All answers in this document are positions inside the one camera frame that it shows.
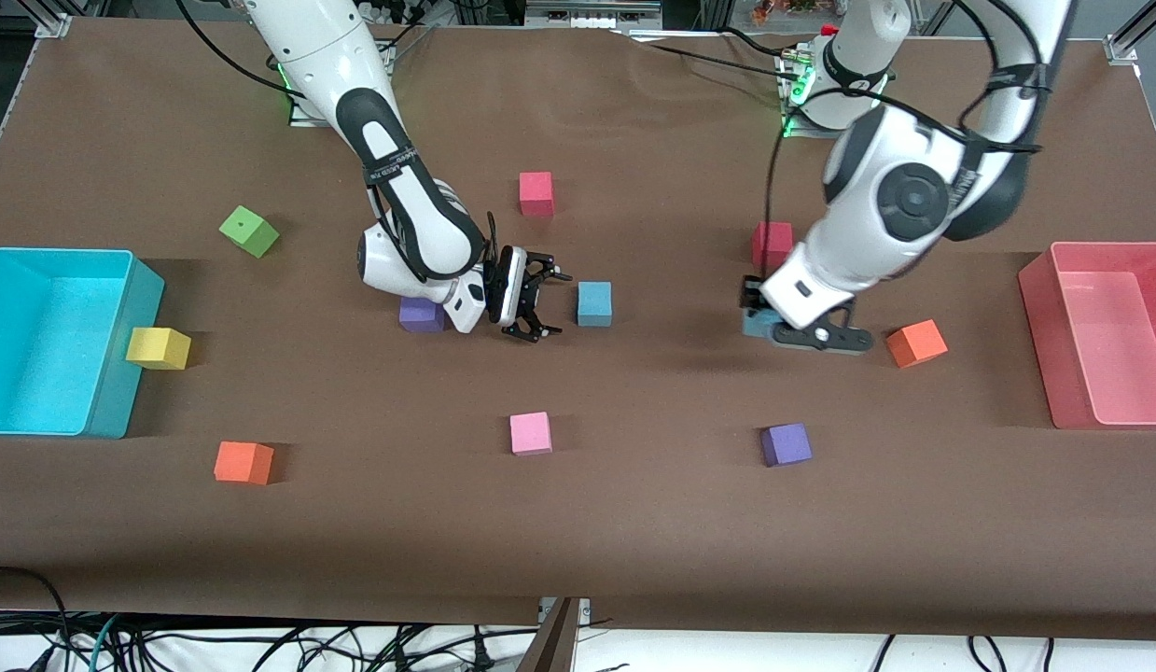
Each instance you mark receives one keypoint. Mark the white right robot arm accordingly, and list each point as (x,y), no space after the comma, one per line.
(307,37)

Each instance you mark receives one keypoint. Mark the red foam block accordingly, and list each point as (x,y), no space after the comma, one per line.
(536,192)
(769,241)

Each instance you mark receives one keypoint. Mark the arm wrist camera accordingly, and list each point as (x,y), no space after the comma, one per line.
(825,338)
(512,285)

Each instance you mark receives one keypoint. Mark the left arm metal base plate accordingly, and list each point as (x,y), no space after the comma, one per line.
(801,126)

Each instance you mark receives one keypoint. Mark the cyan plastic bin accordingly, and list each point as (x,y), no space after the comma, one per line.
(46,355)

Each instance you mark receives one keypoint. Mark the green foam block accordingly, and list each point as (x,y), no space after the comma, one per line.
(249,230)

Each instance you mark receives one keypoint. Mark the purple foam block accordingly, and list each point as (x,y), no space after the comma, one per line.
(786,444)
(419,319)

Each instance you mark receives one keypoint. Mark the silver aluminium frame rail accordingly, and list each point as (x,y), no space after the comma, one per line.
(587,17)

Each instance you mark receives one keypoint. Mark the orange foam block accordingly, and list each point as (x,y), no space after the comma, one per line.
(243,462)
(916,342)

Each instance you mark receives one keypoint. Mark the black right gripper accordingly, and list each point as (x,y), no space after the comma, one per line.
(525,297)

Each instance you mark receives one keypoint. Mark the light blue foam block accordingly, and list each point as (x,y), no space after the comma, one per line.
(755,327)
(594,303)

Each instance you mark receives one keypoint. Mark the brown paper table cover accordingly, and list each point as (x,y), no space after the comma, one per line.
(633,523)

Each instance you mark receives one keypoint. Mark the aluminium table edge rail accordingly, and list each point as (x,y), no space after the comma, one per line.
(4,117)

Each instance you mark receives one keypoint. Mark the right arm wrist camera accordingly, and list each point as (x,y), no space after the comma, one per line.
(512,285)

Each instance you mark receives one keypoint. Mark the pink plastic bin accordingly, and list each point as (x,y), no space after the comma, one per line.
(1100,345)

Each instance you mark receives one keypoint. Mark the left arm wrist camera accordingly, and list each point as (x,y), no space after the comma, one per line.
(825,338)

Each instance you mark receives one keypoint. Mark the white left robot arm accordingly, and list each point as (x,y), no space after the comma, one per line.
(867,243)

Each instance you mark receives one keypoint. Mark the aluminium corner bracket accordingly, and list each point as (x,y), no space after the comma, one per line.
(55,26)
(1121,48)

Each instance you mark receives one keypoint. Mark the yellow foam block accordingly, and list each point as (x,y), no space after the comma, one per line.
(158,347)

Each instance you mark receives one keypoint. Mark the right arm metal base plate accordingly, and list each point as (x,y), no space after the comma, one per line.
(302,117)

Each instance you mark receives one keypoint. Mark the pink foam block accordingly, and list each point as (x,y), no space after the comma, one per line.
(530,433)

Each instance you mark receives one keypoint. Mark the dark camera support post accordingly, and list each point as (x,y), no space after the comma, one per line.
(551,649)

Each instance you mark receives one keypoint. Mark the grey metal bracket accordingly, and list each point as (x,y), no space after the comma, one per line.
(585,611)

